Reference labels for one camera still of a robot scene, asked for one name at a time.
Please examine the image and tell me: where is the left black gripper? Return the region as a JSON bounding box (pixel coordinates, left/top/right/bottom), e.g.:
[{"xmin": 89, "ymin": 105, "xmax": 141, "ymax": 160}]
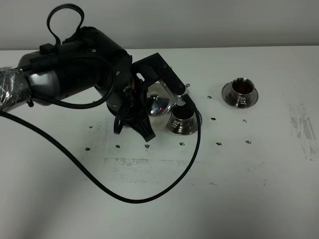
[{"xmin": 56, "ymin": 27, "xmax": 156, "ymax": 142}]

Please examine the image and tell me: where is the stainless steel teapot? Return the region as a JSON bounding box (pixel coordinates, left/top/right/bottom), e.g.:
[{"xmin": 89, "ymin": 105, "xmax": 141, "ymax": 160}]
[{"xmin": 146, "ymin": 83, "xmax": 185, "ymax": 131}]

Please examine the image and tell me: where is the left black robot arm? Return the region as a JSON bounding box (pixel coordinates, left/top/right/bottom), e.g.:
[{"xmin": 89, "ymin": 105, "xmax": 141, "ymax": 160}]
[{"xmin": 0, "ymin": 27, "xmax": 155, "ymax": 141}]

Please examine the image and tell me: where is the near steel cup saucer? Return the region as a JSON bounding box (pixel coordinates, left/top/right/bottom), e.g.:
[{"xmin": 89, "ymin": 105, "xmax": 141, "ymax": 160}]
[{"xmin": 165, "ymin": 107, "xmax": 203, "ymax": 136}]

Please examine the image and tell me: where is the steel cup saucer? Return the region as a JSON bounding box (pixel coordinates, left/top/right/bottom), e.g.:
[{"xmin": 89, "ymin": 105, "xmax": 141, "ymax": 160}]
[
  {"xmin": 221, "ymin": 78, "xmax": 259, "ymax": 109},
  {"xmin": 165, "ymin": 107, "xmax": 203, "ymax": 136}
]

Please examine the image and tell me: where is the near steel teacup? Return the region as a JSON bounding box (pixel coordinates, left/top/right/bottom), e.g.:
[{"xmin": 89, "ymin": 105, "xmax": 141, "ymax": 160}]
[{"xmin": 166, "ymin": 104, "xmax": 197, "ymax": 132}]

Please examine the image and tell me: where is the steel teacup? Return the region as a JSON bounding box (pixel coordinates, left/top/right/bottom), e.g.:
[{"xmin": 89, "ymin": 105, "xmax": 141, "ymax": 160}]
[
  {"xmin": 230, "ymin": 78, "xmax": 255, "ymax": 105},
  {"xmin": 166, "ymin": 104, "xmax": 197, "ymax": 132}
]

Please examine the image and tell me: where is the far steel cup saucer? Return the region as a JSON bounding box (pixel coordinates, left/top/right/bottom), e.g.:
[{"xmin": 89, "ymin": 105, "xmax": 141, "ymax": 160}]
[{"xmin": 221, "ymin": 78, "xmax": 259, "ymax": 109}]

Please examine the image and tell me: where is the far steel teacup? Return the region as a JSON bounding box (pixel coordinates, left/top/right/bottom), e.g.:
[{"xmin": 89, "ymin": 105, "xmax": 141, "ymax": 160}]
[{"xmin": 230, "ymin": 78, "xmax": 255, "ymax": 105}]

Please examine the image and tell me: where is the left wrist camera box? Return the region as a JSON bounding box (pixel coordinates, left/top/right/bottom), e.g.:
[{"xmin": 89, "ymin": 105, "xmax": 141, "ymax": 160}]
[{"xmin": 131, "ymin": 53, "xmax": 193, "ymax": 106}]

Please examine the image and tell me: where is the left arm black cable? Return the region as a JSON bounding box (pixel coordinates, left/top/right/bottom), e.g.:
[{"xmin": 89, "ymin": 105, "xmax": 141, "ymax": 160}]
[{"xmin": 0, "ymin": 3, "xmax": 202, "ymax": 204}]

